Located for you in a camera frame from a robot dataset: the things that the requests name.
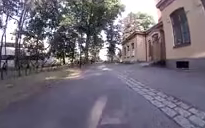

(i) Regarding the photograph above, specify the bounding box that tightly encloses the dark fence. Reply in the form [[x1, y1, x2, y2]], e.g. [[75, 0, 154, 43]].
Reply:
[[0, 60, 69, 83]]

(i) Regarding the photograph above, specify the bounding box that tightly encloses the white building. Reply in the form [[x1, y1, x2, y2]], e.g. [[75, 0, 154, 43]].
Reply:
[[0, 39, 18, 69]]

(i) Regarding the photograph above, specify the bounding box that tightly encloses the grey cobblestone strip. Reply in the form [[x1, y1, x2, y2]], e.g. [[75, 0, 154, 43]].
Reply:
[[117, 73, 205, 128]]

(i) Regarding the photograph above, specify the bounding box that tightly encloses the beige building with arched windows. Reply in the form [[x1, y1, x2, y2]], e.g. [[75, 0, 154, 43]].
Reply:
[[155, 0, 205, 71]]

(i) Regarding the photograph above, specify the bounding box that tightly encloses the tree behind low building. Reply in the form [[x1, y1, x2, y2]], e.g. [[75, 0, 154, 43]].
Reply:
[[119, 11, 156, 38]]

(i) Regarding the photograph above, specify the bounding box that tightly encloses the low beige building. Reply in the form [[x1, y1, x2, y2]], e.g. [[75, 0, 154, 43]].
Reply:
[[120, 21, 166, 64]]

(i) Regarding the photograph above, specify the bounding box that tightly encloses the row of trees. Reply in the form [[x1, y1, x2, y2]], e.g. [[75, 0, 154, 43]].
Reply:
[[0, 0, 126, 80]]

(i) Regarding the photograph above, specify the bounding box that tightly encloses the grey asphalt road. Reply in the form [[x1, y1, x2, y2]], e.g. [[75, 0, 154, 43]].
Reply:
[[0, 63, 182, 128]]

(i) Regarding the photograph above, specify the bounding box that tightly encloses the dry grass verge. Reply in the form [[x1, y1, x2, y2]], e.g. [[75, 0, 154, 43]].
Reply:
[[0, 66, 83, 111]]

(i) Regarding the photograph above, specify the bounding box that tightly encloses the grey paved sidewalk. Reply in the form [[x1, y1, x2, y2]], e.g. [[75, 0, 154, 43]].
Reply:
[[114, 62, 205, 118]]

